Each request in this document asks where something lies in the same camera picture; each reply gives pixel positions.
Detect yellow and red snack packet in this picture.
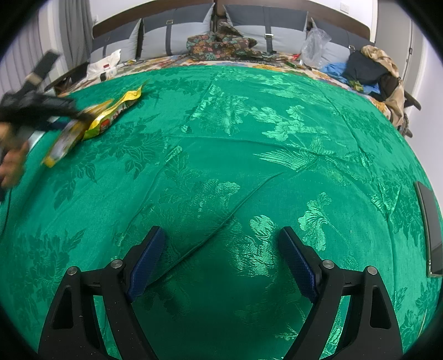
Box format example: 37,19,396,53
41,100,115,169

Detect white sheer curtain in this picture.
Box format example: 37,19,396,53
0,21,61,101

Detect white plastic bag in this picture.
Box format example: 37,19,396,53
86,49,122,82

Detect scattered small colourful wrappers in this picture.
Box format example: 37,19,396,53
277,53,314,70

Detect large black smartphone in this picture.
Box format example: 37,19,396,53
413,181,443,279

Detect white door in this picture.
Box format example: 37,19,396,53
375,0,424,101

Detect dark wooden bedside table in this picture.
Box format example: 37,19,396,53
48,61,91,96

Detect dark floral cloth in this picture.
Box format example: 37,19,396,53
186,22,258,62

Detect black chair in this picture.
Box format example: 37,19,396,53
379,73,423,137

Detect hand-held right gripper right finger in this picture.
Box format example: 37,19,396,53
278,227,405,360

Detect yellow-topped snack packet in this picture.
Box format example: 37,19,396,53
82,84,145,141

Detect black bag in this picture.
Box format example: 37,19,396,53
344,50,392,84

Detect clear plastic bag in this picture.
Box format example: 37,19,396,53
301,28,332,68

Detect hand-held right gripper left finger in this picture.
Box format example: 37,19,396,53
37,226,167,360

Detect grey curtain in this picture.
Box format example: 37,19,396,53
57,0,92,80

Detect person's left hand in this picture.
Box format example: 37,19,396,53
0,125,31,190

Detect floral bedsheet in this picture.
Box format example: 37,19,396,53
114,52,402,115

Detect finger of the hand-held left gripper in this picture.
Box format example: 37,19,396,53
35,97,91,125
25,51,63,92

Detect blue cloth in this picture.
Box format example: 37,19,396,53
320,62,381,96

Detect green patterned blanket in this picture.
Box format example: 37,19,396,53
0,66,443,360

